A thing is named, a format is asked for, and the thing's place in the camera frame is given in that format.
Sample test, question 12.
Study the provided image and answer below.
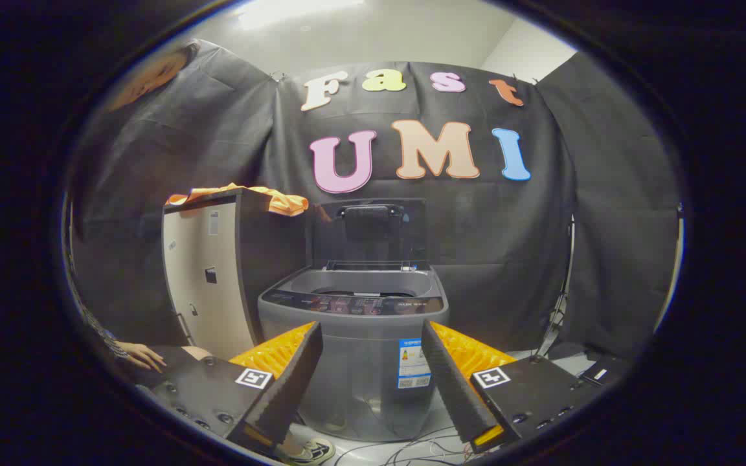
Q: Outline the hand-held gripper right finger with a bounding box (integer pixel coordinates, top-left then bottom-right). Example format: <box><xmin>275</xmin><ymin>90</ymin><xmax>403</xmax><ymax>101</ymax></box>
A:
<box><xmin>421</xmin><ymin>319</ymin><xmax>607</xmax><ymax>454</ymax></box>

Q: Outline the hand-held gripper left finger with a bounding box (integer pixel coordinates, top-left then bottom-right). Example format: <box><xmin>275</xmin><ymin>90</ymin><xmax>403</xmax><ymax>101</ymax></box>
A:
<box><xmin>142</xmin><ymin>321</ymin><xmax>324</xmax><ymax>454</ymax></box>

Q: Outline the grey washing machine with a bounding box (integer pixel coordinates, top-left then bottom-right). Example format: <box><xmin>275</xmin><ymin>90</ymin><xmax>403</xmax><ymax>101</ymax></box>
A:
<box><xmin>257</xmin><ymin>260</ymin><xmax>450</xmax><ymax>443</ymax></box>

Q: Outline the dark washing machine lid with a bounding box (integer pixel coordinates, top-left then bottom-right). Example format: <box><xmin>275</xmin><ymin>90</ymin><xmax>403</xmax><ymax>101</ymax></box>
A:
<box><xmin>309</xmin><ymin>198</ymin><xmax>427</xmax><ymax>270</ymax></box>

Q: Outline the orange button shirt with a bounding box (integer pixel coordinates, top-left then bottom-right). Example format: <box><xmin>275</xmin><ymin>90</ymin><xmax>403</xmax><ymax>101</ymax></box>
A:
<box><xmin>164</xmin><ymin>183</ymin><xmax>310</xmax><ymax>217</ymax></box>

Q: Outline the person's shoe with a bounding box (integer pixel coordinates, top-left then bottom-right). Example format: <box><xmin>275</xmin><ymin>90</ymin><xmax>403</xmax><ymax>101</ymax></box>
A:
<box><xmin>280</xmin><ymin>438</ymin><xmax>336</xmax><ymax>465</ymax></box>

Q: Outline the dark cabinet with beige door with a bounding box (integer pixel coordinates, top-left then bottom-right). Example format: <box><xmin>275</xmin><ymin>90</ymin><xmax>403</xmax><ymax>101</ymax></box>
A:
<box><xmin>161</xmin><ymin>188</ymin><xmax>309</xmax><ymax>361</ymax></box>

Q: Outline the metal backdrop stand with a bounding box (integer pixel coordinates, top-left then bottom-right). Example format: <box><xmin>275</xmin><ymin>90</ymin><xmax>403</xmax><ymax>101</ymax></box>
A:
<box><xmin>535</xmin><ymin>217</ymin><xmax>574</xmax><ymax>360</ymax></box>

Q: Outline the black device box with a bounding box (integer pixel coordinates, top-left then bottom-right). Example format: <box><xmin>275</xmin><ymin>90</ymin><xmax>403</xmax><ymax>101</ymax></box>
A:
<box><xmin>577</xmin><ymin>353</ymin><xmax>633</xmax><ymax>389</ymax></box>

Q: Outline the black backdrop cloth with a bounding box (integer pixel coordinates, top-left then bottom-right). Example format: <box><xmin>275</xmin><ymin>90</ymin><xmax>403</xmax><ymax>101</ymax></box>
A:
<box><xmin>72</xmin><ymin>39</ymin><xmax>681</xmax><ymax>360</ymax></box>

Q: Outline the person's head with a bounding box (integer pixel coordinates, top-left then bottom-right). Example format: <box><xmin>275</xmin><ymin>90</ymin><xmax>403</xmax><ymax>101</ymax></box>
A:
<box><xmin>111</xmin><ymin>40</ymin><xmax>200</xmax><ymax>111</ymax></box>

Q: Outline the tangle of floor cables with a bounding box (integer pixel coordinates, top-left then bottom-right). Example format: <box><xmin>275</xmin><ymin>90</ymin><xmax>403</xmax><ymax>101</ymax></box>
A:
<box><xmin>334</xmin><ymin>424</ymin><xmax>477</xmax><ymax>466</ymax></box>

